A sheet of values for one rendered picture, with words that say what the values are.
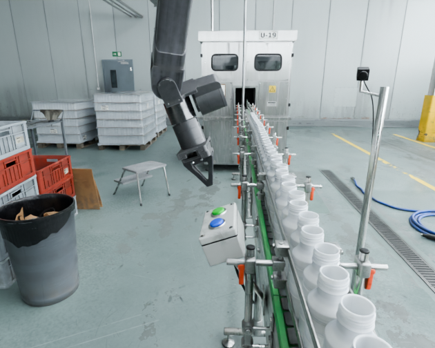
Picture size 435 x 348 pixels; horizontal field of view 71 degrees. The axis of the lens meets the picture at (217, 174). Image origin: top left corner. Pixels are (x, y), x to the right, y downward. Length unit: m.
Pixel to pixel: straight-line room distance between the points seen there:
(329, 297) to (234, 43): 4.49
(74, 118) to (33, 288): 5.28
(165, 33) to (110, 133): 6.34
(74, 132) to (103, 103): 0.96
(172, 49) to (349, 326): 0.48
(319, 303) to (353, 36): 10.60
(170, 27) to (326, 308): 0.48
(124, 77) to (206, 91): 10.24
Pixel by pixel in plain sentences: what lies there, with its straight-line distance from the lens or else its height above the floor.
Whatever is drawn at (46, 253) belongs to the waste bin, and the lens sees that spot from 2.19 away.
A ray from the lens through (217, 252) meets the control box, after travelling 0.64.
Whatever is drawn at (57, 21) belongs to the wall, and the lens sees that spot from 11.86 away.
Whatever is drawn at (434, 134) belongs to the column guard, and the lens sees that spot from 9.05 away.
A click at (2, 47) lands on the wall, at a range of 12.85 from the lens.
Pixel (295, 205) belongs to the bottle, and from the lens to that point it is 0.63.
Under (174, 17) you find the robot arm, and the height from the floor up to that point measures 1.50.
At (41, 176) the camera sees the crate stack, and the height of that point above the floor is 0.61.
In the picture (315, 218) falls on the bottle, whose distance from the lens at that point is 0.58.
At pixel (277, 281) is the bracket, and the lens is 0.61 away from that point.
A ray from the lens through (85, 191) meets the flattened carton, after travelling 3.70.
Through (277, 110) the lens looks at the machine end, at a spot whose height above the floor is 0.98.
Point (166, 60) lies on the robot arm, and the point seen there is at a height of 1.44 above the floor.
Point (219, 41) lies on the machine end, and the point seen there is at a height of 1.96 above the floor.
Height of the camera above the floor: 1.40
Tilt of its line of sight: 17 degrees down
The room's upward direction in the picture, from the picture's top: straight up
